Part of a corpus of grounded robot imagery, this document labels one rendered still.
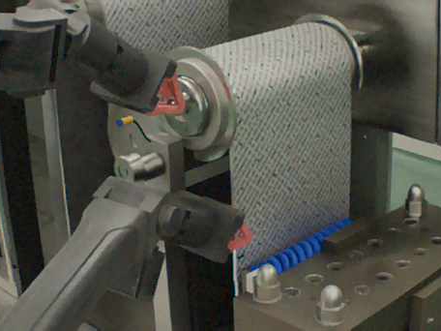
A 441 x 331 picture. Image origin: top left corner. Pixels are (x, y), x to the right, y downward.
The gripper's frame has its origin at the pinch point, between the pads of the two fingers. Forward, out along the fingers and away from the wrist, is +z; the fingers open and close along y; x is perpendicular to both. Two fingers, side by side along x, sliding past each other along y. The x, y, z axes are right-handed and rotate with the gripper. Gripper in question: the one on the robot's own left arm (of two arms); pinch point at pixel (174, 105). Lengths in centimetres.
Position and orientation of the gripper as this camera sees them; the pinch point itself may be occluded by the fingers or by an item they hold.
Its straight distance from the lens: 109.0
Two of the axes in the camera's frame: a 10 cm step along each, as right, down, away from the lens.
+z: 5.3, 3.4, 7.7
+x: 4.2, -9.0, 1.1
